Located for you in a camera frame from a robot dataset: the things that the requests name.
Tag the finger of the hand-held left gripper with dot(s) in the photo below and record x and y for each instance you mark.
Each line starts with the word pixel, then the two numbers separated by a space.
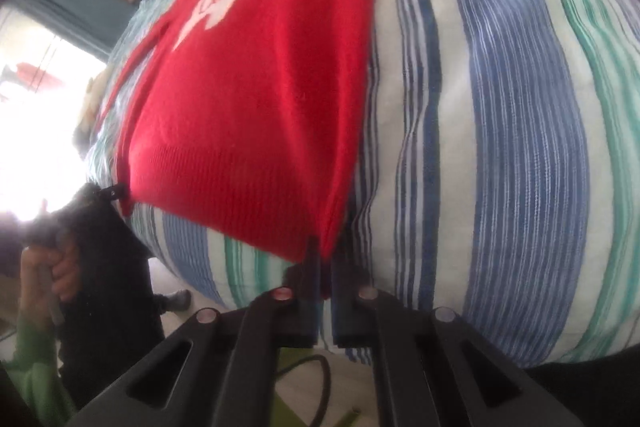
pixel 106 192

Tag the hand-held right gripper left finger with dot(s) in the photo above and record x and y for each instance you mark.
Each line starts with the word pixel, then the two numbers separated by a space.
pixel 309 292

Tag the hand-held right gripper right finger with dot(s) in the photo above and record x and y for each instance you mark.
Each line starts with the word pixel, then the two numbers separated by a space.
pixel 345 312

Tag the red sweater with white print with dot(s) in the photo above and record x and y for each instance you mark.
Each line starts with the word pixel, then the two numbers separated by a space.
pixel 240 132

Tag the person's left forearm green sleeve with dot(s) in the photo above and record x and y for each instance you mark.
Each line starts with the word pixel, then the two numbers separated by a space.
pixel 32 357

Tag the person's left hand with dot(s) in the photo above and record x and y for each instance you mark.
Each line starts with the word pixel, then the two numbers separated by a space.
pixel 57 269

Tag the beige soft toy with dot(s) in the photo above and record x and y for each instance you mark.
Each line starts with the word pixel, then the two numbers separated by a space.
pixel 92 99

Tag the person's black pants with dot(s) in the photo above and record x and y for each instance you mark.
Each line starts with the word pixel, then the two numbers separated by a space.
pixel 110 297

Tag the person's dark shoe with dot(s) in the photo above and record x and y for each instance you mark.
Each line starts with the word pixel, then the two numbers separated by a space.
pixel 175 300

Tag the blue green striped bed sheet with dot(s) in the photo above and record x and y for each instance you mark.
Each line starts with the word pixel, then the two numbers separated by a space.
pixel 500 117

